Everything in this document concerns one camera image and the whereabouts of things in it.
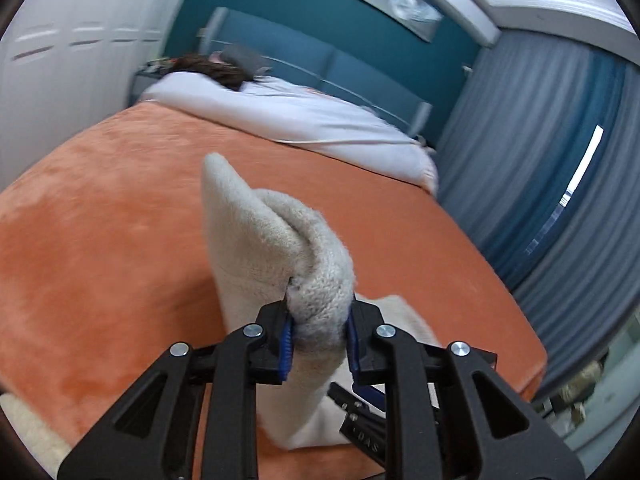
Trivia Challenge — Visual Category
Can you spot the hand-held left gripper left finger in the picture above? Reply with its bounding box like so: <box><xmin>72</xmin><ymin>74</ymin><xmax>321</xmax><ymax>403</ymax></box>
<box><xmin>57</xmin><ymin>302</ymin><xmax>296</xmax><ymax>480</ymax></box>

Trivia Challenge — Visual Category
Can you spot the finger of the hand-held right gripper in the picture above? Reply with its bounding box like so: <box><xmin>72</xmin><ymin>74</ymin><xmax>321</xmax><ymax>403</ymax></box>
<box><xmin>327</xmin><ymin>381</ymin><xmax>387</xmax><ymax>417</ymax></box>

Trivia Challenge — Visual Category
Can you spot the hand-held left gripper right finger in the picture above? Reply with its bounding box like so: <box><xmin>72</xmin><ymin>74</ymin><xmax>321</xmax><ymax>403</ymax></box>
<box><xmin>345</xmin><ymin>302</ymin><xmax>586</xmax><ymax>480</ymax></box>

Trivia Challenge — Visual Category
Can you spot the grey sweater with black hearts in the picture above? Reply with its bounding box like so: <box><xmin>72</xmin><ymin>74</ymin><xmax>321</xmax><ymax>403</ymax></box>
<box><xmin>201</xmin><ymin>152</ymin><xmax>443</xmax><ymax>451</ymax></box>

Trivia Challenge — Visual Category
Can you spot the orange plush blanket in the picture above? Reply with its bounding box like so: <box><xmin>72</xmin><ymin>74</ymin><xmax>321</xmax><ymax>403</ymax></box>
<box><xmin>0</xmin><ymin>101</ymin><xmax>548</xmax><ymax>480</ymax></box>

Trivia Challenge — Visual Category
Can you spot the white duvet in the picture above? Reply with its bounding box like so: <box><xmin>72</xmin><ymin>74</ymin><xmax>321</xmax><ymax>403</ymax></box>
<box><xmin>140</xmin><ymin>71</ymin><xmax>440</xmax><ymax>196</ymax></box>

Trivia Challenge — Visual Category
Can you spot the blue-grey curtain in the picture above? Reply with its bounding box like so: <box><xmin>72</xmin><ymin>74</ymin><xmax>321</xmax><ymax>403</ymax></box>
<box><xmin>432</xmin><ymin>35</ymin><xmax>640</xmax><ymax>401</ymax></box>

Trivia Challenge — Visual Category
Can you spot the cream fluffy rug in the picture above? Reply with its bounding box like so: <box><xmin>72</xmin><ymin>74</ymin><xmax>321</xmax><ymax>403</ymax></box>
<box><xmin>0</xmin><ymin>392</ymin><xmax>71</xmax><ymax>480</ymax></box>

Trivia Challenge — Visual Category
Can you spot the brown fuzzy cloth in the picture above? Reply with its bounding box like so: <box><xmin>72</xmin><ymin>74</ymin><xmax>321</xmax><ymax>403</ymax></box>
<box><xmin>170</xmin><ymin>54</ymin><xmax>251</xmax><ymax>92</ymax></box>

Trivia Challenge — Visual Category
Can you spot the blue padded headboard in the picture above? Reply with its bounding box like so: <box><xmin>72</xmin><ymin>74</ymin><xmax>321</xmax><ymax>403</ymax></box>
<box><xmin>197</xmin><ymin>7</ymin><xmax>433</xmax><ymax>136</ymax></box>

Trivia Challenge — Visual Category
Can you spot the dark grey cloth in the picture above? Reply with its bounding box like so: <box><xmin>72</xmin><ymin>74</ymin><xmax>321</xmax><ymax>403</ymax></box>
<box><xmin>217</xmin><ymin>44</ymin><xmax>268</xmax><ymax>76</ymax></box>

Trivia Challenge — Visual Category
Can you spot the dark nightstand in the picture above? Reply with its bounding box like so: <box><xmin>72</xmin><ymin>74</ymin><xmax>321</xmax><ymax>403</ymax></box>
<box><xmin>132</xmin><ymin>57</ymin><xmax>176</xmax><ymax>103</ymax></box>

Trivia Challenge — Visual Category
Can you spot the white wardrobe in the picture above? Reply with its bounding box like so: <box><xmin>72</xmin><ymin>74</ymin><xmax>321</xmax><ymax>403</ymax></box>
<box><xmin>0</xmin><ymin>0</ymin><xmax>206</xmax><ymax>191</ymax></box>

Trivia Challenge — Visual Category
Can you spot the white air conditioner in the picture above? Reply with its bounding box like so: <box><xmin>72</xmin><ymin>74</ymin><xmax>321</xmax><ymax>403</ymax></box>
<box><xmin>425</xmin><ymin>0</ymin><xmax>502</xmax><ymax>48</ymax></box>

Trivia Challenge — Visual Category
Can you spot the framed wall picture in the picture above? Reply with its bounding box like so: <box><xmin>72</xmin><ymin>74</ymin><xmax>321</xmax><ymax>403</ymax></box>
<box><xmin>280</xmin><ymin>0</ymin><xmax>445</xmax><ymax>43</ymax></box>

